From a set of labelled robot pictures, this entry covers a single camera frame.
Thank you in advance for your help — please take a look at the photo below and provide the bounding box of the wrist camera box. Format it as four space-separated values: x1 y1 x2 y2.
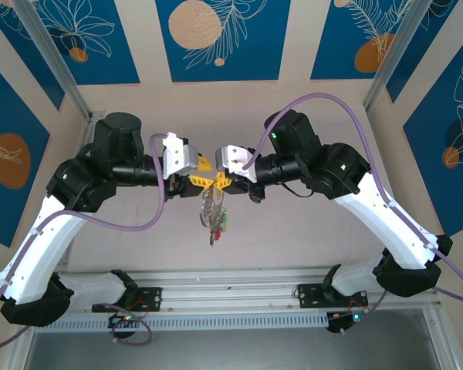
161 131 201 180
215 144 260 183

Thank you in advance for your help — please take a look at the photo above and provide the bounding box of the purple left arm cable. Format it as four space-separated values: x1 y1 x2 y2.
0 133 171 350

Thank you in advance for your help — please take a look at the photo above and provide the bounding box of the grey metal sheet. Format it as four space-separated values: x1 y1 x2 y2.
22 330 443 370

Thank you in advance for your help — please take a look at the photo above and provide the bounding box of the grey slotted cable duct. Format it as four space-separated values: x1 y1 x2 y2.
33 312 330 333

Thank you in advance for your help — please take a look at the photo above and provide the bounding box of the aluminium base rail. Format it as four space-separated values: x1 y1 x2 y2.
15 267 443 321

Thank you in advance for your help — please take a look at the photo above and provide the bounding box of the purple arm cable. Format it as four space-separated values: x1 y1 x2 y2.
0 133 171 350
245 92 463 338

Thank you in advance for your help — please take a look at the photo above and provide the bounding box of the blue floral wall panel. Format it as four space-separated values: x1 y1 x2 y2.
22 0 141 86
403 34 463 239
0 53 52 248
309 0 410 81
0 0 66 112
155 0 292 83
385 0 463 104

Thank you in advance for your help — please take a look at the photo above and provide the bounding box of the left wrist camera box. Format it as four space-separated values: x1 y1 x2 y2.
161 131 201 180

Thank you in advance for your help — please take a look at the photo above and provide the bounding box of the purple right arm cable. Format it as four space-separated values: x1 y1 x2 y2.
245 92 463 338

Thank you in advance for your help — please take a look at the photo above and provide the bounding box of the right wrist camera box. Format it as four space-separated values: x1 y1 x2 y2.
215 144 260 183

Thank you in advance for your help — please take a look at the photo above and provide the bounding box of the aluminium frame post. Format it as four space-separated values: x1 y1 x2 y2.
363 0 428 113
11 0 95 121

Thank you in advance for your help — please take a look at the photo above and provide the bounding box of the black controller board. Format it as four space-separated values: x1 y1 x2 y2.
326 310 370 336
107 311 140 340

